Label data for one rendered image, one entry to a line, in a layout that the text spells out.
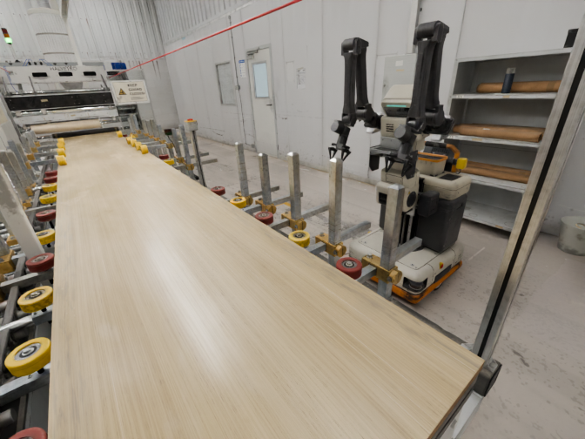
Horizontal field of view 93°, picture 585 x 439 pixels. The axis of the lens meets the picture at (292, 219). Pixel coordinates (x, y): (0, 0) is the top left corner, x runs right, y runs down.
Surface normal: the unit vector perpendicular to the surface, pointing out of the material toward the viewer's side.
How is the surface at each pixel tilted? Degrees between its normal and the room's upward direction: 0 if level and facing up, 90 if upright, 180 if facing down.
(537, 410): 0
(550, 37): 90
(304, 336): 0
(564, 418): 0
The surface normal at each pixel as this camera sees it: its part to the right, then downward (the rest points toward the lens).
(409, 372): -0.05, -0.90
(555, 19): -0.79, 0.30
